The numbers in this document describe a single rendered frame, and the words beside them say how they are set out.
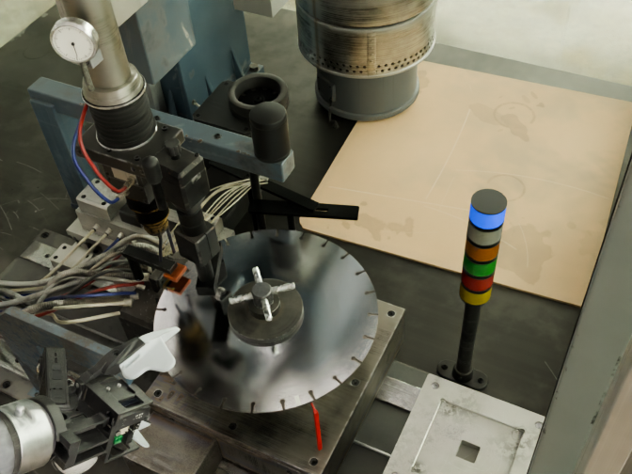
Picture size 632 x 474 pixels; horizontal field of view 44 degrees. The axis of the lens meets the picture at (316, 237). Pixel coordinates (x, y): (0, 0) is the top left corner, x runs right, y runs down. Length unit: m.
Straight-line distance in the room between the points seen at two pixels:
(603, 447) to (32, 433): 0.60
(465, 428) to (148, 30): 0.68
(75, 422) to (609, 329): 0.59
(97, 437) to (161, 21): 0.55
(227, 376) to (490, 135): 0.88
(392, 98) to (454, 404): 0.81
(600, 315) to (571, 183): 1.12
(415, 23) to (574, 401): 1.10
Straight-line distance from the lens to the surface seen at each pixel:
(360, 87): 1.68
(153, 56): 1.10
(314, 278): 1.17
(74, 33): 0.87
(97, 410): 0.93
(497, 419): 1.11
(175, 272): 1.19
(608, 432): 0.43
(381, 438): 1.25
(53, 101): 1.47
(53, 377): 0.96
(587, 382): 0.59
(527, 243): 1.51
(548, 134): 1.74
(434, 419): 1.10
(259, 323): 1.12
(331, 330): 1.12
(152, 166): 0.90
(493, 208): 0.99
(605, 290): 0.51
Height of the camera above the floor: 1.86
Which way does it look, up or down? 48 degrees down
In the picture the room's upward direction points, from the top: 5 degrees counter-clockwise
